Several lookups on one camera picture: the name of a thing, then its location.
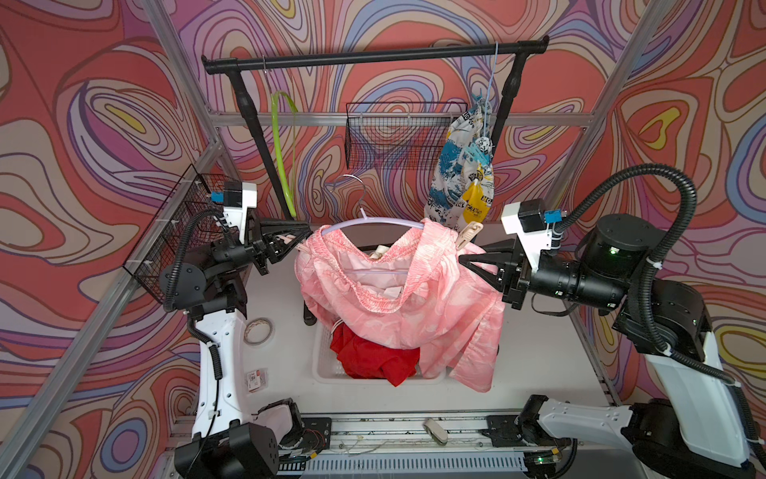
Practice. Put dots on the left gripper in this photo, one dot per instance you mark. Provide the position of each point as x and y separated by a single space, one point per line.
263 251

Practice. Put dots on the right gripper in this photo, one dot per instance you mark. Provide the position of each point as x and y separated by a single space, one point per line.
516 280

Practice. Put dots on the beige clothespin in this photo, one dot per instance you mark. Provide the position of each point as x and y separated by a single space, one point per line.
287 239
468 234

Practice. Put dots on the lavender wire hanger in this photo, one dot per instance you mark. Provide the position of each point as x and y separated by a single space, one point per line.
370 220

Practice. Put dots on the green hanger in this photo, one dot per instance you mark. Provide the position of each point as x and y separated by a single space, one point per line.
275 97

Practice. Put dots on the white printed graphic shorts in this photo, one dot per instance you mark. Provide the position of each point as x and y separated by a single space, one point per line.
463 187

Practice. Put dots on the pink tie-dye shorts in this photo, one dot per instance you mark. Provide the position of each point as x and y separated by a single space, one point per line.
413 294

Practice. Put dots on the red shorts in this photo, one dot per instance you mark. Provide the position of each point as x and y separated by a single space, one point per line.
364 359

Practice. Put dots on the light blue hanger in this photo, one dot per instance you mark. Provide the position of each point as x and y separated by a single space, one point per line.
490 85

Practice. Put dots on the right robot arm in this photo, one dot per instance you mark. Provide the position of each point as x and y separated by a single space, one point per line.
702 427

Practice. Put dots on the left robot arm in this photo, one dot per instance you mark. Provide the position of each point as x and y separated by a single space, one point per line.
228 440

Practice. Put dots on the roll of tape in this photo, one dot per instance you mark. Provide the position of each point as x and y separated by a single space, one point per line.
258 332

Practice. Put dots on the white perforated plastic basket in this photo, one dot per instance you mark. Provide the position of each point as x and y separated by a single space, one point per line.
326 368

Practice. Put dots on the paperclip box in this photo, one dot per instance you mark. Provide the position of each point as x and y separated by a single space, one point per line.
256 380

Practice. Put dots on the black clothes rack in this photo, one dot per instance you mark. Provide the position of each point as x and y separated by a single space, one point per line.
233 69

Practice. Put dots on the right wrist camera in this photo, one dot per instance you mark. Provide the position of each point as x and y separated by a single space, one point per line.
534 226

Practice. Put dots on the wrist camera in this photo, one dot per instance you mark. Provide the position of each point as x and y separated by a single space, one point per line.
237 199
534 226

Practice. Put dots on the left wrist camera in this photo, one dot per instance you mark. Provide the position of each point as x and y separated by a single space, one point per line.
237 199

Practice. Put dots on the black wire basket left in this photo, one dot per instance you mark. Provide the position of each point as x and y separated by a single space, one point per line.
173 239

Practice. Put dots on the black wire basket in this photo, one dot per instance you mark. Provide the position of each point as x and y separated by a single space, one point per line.
397 135
173 239

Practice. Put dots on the black wire basket rear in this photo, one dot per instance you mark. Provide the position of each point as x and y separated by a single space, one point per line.
397 135

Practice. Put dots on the white pedal on rail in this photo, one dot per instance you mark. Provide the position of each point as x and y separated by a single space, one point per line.
436 431

